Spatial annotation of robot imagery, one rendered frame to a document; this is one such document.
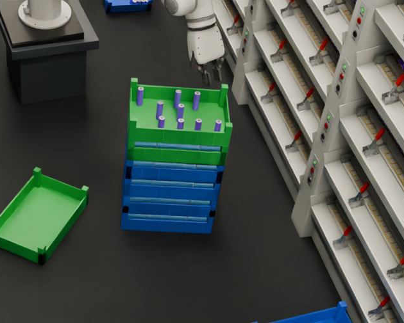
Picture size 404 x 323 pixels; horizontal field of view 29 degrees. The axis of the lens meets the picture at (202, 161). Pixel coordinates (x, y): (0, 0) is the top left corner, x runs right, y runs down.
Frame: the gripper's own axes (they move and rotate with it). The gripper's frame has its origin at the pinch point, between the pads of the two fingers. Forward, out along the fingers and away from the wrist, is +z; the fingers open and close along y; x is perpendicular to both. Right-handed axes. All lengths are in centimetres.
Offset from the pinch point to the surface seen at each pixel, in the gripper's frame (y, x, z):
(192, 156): 9.9, -3.8, 22.5
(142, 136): 22.7, -8.5, 12.2
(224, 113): -6.9, -7.6, 15.3
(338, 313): -4, 36, 70
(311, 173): -25.1, 8.1, 40.3
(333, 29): -31.9, 19.5, -6.5
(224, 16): -65, -80, 6
